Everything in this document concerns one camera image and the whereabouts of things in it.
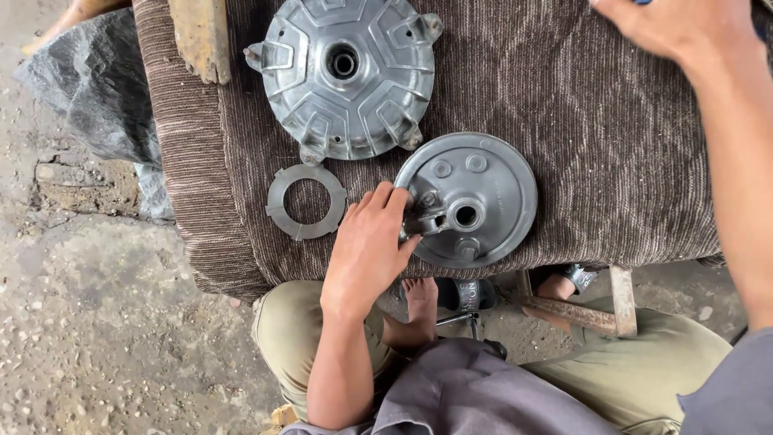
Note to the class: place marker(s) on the black sandal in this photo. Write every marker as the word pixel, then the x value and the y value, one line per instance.
pixel 577 275
pixel 468 295

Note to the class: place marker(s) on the person's right foot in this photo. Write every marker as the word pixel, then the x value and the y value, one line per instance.
pixel 552 290

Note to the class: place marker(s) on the large silver brake drum hub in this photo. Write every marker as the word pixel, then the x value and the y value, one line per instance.
pixel 344 109

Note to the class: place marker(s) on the person's right fingers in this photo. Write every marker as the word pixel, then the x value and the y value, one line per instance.
pixel 607 7

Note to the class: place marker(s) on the person's foot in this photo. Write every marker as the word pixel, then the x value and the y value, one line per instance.
pixel 421 308
pixel 552 290

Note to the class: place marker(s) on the small yellow wooden block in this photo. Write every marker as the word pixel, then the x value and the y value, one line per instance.
pixel 281 417

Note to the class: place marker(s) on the rusty metal bench frame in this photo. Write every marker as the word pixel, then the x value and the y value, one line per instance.
pixel 622 299

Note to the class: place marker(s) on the worn wooden plank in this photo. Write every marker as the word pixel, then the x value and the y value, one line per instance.
pixel 202 36

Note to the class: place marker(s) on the round grey brake panel plate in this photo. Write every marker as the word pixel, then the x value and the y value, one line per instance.
pixel 489 199

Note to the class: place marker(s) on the khaki trousers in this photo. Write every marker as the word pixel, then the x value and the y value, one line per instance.
pixel 634 362

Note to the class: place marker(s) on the person's right hand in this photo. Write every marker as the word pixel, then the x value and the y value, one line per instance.
pixel 682 27

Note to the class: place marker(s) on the person's left hand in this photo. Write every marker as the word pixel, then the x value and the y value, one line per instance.
pixel 362 260

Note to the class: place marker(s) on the brown striped cloth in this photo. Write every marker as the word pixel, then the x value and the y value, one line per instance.
pixel 604 151

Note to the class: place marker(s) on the grey shirt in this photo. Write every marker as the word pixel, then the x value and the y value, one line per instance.
pixel 471 392

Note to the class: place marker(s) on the wooden stick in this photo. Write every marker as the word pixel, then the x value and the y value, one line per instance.
pixel 72 17

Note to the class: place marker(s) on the grey plastic sheet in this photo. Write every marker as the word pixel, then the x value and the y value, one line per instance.
pixel 96 96

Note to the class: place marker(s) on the person's left foot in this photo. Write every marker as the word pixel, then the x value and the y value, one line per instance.
pixel 421 308

